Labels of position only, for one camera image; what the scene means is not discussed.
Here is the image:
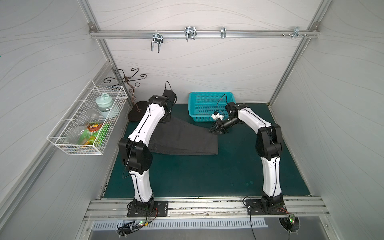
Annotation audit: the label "dark grey long pants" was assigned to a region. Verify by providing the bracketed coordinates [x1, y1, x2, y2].
[148, 117, 219, 156]

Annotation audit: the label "white slotted cable duct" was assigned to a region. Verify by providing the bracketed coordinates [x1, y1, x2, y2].
[92, 218, 269, 231]

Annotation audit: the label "metal loop hook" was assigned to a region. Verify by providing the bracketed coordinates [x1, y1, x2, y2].
[184, 27, 197, 42]

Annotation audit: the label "teal plastic basket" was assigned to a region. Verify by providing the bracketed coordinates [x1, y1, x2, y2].
[188, 92, 236, 122]

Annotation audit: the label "metal double hook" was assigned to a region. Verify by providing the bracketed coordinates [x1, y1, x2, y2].
[151, 33, 164, 53]

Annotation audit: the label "white wire wall basket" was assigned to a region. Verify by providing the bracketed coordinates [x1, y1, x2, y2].
[47, 80, 128, 156]

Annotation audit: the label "clear plastic bag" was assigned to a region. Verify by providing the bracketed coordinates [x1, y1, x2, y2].
[63, 109, 104, 145]

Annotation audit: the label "green table mat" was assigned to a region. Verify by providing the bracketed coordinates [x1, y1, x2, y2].
[104, 104, 310, 200]

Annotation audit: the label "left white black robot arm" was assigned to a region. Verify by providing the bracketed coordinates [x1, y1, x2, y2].
[119, 95, 173, 211]

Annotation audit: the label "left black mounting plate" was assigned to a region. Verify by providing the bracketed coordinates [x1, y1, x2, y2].
[127, 199, 169, 218]

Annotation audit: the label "small metal clip hook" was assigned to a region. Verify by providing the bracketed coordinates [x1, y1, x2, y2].
[221, 27, 227, 39]

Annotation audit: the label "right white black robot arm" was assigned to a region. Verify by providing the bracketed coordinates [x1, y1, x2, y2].
[210, 102, 284, 213]

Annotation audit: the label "pale green lidded jar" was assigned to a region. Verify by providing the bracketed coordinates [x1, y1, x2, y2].
[95, 93, 114, 112]

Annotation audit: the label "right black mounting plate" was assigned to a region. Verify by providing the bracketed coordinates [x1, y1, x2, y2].
[245, 199, 288, 216]

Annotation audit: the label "black mounting plate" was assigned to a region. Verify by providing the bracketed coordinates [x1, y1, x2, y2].
[245, 199, 288, 216]
[127, 199, 169, 218]

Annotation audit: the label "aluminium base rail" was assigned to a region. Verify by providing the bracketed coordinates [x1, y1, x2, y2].
[84, 196, 331, 221]

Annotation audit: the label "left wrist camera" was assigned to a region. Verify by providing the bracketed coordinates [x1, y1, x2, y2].
[163, 89, 177, 105]

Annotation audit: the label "colourful snack packet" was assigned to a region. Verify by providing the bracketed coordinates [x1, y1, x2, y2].
[77, 123, 110, 147]

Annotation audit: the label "right circuit board in hole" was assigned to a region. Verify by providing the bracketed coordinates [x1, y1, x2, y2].
[279, 217, 300, 233]

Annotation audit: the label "left circuit board with wires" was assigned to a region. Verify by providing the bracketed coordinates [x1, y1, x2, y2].
[117, 220, 152, 237]

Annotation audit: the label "metal bracket hook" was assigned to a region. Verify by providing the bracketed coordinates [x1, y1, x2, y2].
[282, 27, 309, 39]

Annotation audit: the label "ornate metal hook stand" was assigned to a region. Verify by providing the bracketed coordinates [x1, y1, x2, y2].
[103, 67, 148, 122]

